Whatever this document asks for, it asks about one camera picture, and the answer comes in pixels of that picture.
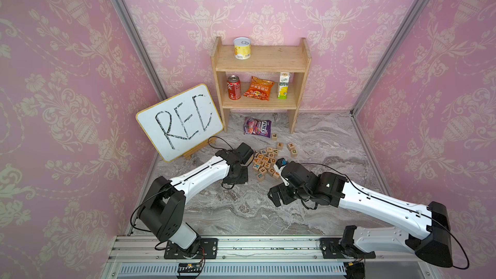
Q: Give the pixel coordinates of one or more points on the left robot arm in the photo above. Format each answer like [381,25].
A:
[162,209]

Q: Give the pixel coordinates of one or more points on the whiteboard with yellow rim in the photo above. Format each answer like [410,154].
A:
[179,124]

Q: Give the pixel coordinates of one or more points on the block with brown F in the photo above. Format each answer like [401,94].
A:
[262,170]

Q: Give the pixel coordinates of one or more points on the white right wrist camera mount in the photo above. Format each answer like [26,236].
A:
[279,167]

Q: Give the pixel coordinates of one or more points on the green white drink carton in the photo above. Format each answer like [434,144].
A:
[283,85]

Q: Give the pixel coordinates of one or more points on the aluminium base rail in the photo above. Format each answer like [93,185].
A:
[257,257]

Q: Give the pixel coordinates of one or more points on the red soda can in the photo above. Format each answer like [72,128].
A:
[234,87]

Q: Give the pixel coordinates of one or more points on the wooden whiteboard easel stand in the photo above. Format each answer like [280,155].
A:
[187,155]

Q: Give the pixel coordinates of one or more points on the purple candy bag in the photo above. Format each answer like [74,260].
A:
[257,127]

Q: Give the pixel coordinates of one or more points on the wooden shelf unit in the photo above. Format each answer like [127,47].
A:
[272,79]

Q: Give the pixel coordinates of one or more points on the block with teal E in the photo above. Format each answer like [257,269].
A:
[260,177]

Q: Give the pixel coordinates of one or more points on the orange snack bag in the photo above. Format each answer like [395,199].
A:
[259,89]

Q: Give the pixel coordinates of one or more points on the block with brown C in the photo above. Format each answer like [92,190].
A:
[271,172]

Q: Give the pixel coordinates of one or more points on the yellow tin can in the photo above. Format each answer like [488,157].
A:
[242,48]

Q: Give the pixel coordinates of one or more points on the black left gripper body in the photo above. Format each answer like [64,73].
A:
[241,177]

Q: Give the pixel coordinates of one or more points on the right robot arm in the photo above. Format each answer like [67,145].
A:
[422,230]

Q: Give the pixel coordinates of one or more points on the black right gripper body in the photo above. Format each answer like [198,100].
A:
[288,194]

